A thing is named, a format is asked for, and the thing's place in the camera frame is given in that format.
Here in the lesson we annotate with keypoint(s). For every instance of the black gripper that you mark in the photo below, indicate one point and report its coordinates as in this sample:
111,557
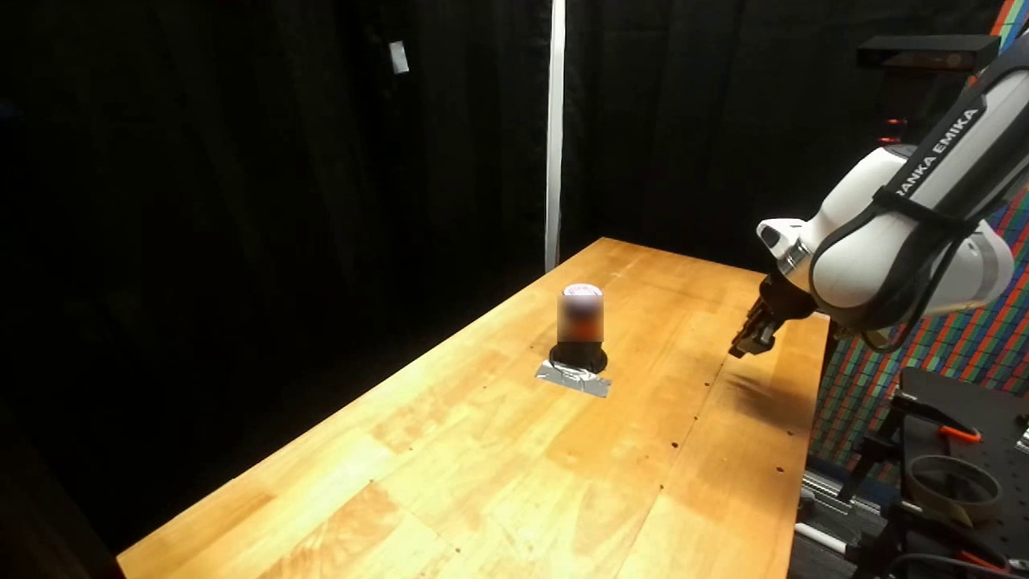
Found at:
787,297

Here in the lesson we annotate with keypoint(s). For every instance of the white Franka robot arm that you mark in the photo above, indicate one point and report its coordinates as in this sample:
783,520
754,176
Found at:
910,237

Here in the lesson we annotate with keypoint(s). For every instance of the colourful patterned panel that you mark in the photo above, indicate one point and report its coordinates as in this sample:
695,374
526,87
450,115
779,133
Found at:
967,348

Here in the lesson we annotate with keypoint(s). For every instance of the roll of tape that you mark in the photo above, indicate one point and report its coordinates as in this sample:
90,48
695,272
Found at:
930,496

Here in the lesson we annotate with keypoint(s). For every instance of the black perforated board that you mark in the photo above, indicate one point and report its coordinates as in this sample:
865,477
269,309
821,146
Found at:
990,413

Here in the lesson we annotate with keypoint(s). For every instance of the black shelf plate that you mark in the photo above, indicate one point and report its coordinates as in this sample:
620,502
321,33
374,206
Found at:
921,48

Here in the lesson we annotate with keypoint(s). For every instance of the small white tag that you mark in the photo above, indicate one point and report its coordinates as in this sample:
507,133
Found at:
395,56

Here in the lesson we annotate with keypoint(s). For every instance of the black curtain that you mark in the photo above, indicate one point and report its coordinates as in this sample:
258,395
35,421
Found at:
214,215

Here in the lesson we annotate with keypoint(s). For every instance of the silver metal rail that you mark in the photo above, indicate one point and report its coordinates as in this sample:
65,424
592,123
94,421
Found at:
829,496

